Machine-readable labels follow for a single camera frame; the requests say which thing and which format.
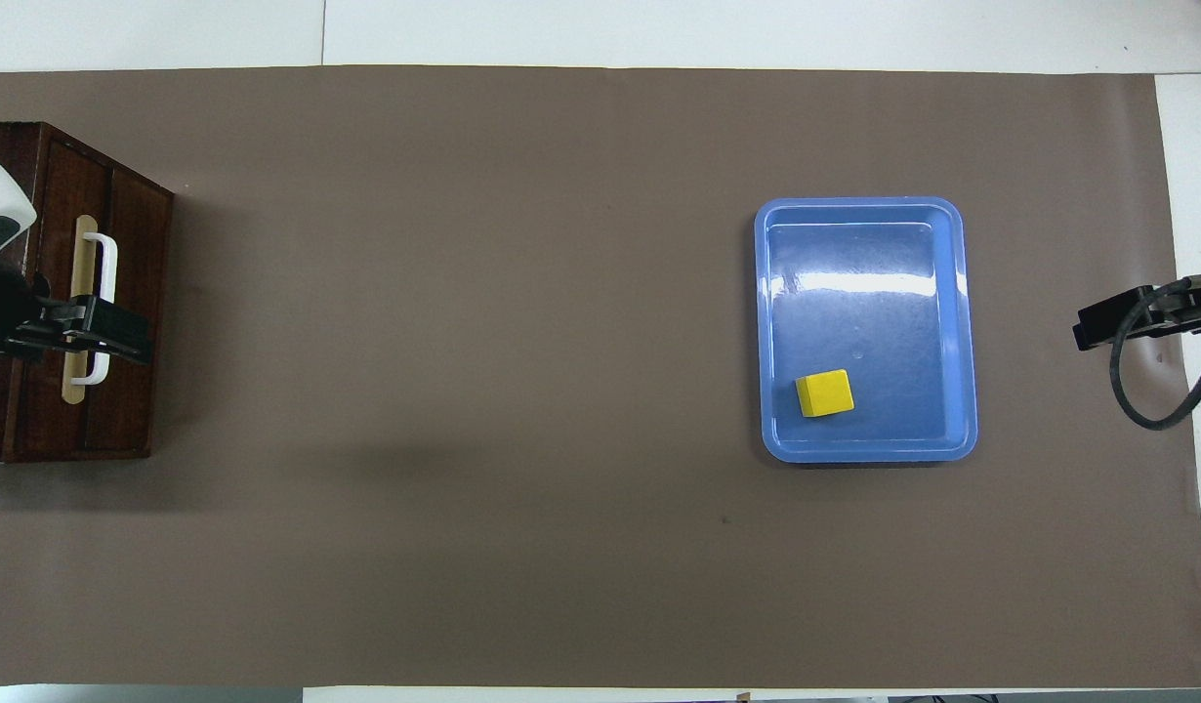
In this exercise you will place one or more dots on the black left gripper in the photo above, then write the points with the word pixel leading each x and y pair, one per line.
pixel 5 312

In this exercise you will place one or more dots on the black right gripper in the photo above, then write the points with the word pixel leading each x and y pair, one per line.
pixel 1191 312

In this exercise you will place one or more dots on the wooden drawer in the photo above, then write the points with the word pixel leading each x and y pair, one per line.
pixel 68 186

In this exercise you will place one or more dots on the yellow block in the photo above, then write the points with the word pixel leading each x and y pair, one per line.
pixel 823 393

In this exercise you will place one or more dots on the dark brown wooden cabinet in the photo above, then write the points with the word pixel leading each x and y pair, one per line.
pixel 132 410

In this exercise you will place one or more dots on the blue plastic tray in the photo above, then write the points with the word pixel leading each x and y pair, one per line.
pixel 874 312

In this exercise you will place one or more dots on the brown table mat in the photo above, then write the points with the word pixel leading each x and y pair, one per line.
pixel 561 293

